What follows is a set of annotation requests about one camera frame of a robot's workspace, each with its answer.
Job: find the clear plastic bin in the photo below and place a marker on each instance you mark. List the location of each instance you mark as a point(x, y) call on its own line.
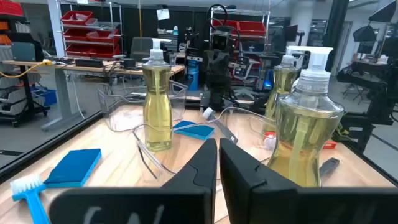
point(121, 105)
point(186, 152)

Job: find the blue scrub sponge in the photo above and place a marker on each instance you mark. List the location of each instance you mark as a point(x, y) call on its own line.
point(194, 130)
point(74, 168)

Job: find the wooden top standing desk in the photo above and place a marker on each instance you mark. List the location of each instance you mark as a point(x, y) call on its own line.
point(93, 68)

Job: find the blue floor bin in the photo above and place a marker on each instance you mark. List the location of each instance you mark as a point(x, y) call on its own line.
point(46, 96)

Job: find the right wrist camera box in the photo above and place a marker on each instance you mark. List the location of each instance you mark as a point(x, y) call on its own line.
point(221, 42)

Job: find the yellow soap pump bottle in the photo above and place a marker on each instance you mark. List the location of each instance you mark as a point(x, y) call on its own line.
point(281, 87)
point(157, 112)
point(306, 146)

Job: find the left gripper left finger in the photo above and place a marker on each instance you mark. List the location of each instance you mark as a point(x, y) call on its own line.
point(140, 205)

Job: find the dark grey dish brush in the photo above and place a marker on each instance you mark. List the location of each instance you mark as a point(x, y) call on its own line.
point(222, 127)
point(329, 166)

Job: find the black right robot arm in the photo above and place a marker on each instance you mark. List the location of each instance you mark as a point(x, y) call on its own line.
point(218, 101)

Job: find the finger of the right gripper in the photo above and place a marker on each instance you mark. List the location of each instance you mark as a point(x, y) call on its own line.
point(224, 79)
point(212, 79)

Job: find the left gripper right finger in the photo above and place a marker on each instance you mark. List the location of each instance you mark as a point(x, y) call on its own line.
point(280, 205)

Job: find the black utility cart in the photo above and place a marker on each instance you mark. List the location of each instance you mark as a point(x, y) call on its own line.
point(26, 93)

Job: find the red plastic storage bin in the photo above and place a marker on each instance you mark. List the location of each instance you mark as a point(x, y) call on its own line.
point(77, 49)
point(252, 28)
point(104, 35)
point(74, 33)
point(224, 24)
point(76, 17)
point(105, 51)

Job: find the grey office chair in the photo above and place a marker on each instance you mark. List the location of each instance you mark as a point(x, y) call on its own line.
point(141, 48)

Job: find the blue barrel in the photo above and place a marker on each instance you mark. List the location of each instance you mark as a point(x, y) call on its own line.
point(192, 76)

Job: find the black softbox light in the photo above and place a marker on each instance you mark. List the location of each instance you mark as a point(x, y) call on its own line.
point(385, 12)
point(364, 33)

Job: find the blue dish brush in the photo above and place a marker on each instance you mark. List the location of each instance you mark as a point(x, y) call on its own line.
point(31, 199)

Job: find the white paper note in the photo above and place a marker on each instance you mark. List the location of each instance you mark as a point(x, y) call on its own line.
point(163, 14)

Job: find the red dish brush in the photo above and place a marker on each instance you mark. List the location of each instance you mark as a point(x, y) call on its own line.
point(330, 145)

